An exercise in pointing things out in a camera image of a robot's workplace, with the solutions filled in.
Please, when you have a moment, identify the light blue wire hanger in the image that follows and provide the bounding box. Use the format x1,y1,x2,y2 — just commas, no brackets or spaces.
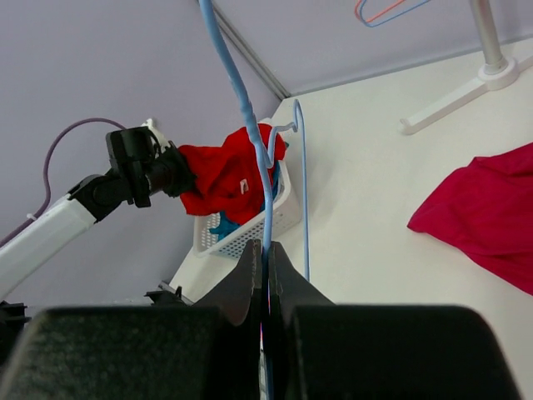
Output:
354,0,431,28

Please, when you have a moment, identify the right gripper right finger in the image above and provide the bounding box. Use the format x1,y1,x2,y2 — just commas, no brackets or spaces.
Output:
266,242,521,399

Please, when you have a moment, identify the magenta t shirt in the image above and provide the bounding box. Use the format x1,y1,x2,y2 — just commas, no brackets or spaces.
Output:
407,144,532,294

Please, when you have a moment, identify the pink wire hanger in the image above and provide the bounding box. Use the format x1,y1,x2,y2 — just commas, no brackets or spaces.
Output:
354,0,406,28

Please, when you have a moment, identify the blue t shirt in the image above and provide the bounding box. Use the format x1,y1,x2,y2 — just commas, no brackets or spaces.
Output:
209,160,281,241

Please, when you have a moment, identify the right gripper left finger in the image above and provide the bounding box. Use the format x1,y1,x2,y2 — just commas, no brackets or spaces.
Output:
1,240,262,399

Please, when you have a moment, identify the white plastic basket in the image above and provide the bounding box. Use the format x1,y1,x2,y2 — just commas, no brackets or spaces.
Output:
192,160,302,258

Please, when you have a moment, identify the red t shirt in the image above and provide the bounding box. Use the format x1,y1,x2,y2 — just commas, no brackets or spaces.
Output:
178,127,264,225

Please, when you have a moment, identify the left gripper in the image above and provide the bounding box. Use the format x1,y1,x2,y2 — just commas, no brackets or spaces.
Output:
145,143,197,198

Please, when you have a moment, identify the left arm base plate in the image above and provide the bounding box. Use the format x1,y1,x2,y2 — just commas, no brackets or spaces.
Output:
144,282,193,307

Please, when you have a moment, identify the white clothes rack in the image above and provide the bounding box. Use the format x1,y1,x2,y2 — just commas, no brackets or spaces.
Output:
398,1,532,135

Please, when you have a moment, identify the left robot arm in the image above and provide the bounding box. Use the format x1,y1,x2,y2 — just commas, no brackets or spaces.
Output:
1,125,195,298

